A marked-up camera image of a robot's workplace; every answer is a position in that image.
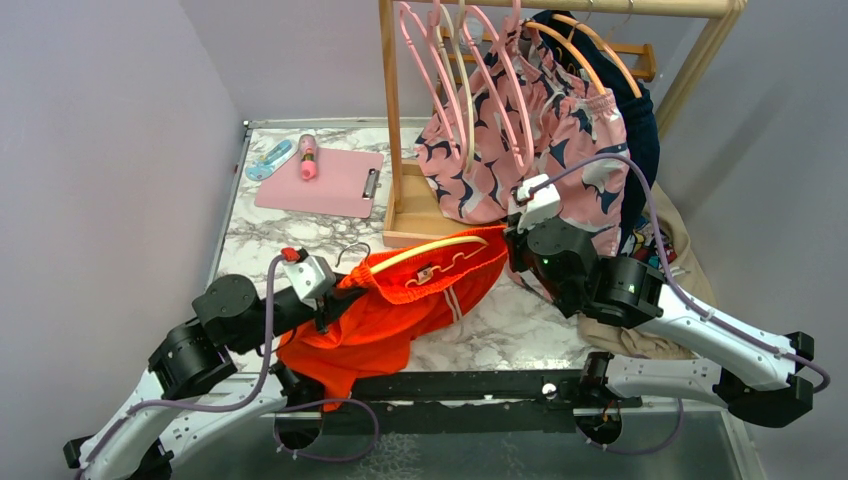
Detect orange shorts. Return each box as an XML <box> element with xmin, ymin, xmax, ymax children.
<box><xmin>276</xmin><ymin>225</ymin><xmax>508</xmax><ymax>411</ymax></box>

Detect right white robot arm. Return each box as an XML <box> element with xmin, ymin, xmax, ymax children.
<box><xmin>504</xmin><ymin>215</ymin><xmax>814</xmax><ymax>428</ymax></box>

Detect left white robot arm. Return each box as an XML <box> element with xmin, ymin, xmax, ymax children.
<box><xmin>63</xmin><ymin>273</ymin><xmax>365</xmax><ymax>479</ymax></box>

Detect pink hanger holding shorts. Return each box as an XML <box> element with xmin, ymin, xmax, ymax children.
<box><xmin>462</xmin><ymin>1</ymin><xmax>534</xmax><ymax>175</ymax></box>

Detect cream hanger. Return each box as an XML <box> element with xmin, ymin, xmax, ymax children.
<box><xmin>441</xmin><ymin>0</ymin><xmax>475</xmax><ymax>174</ymax></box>

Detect pink shark print shorts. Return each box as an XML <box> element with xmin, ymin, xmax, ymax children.
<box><xmin>415</xmin><ymin>21</ymin><xmax>629</xmax><ymax>255</ymax></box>

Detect orange wooden hanger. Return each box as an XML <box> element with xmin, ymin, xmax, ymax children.
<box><xmin>528</xmin><ymin>10</ymin><xmax>650</xmax><ymax>102</ymax></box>

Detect colourful print garment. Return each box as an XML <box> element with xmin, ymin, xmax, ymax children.
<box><xmin>621</xmin><ymin>215</ymin><xmax>677</xmax><ymax>270</ymax></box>

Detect beige garment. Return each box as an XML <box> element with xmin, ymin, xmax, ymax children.
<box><xmin>577</xmin><ymin>184</ymin><xmax>716</xmax><ymax>360</ymax></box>

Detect wooden clothes rack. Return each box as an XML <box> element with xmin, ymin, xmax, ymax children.
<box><xmin>378</xmin><ymin>0</ymin><xmax>748</xmax><ymax>247</ymax></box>

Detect pink clipboard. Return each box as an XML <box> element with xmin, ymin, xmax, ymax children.
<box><xmin>254</xmin><ymin>148</ymin><xmax>384</xmax><ymax>218</ymax></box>

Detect light blue package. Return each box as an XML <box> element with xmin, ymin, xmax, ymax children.
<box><xmin>245</xmin><ymin>139</ymin><xmax>296</xmax><ymax>182</ymax></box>

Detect navy blue garment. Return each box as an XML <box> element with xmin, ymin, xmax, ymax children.
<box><xmin>529</xmin><ymin>9</ymin><xmax>663</xmax><ymax>240</ymax></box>

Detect pink tube bottle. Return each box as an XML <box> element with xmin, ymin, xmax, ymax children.
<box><xmin>298</xmin><ymin>134</ymin><xmax>318</xmax><ymax>181</ymax></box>

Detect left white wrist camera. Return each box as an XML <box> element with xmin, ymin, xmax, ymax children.
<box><xmin>281</xmin><ymin>247</ymin><xmax>336</xmax><ymax>310</ymax></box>

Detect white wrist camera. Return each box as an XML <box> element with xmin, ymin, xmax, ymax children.
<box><xmin>281</xmin><ymin>247</ymin><xmax>336</xmax><ymax>310</ymax></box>
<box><xmin>508</xmin><ymin>174</ymin><xmax>561</xmax><ymax>234</ymax></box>

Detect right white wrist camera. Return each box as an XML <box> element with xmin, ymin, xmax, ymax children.
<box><xmin>508</xmin><ymin>174</ymin><xmax>561</xmax><ymax>234</ymax></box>

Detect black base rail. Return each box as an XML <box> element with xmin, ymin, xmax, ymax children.
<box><xmin>274</xmin><ymin>369</ymin><xmax>642</xmax><ymax>440</ymax></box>

